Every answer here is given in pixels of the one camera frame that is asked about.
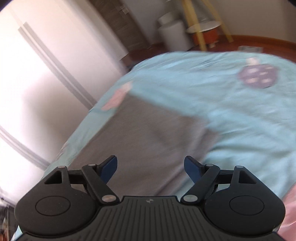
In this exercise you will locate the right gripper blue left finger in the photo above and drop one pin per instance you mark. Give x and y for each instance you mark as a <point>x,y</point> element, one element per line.
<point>97,177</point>

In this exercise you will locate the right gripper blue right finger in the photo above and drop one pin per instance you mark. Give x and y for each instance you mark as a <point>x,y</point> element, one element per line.
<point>203,177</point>

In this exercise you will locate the grey sweatpants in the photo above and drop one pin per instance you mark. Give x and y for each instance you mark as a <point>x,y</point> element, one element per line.
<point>150,144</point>

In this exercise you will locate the light blue bed sheet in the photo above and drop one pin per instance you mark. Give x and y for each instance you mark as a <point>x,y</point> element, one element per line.
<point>248,98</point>

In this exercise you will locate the white wardrobe with dark trim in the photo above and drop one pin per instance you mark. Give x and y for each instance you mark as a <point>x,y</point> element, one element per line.
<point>58,58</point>

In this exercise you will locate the orange round stool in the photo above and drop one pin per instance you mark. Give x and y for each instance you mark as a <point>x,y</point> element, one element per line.
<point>211,37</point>

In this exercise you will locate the round table with yellow legs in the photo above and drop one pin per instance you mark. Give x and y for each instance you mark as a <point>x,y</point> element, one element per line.
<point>199,28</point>

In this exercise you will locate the white cylindrical bin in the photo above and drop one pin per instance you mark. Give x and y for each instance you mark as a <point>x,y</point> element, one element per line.
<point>175,37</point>

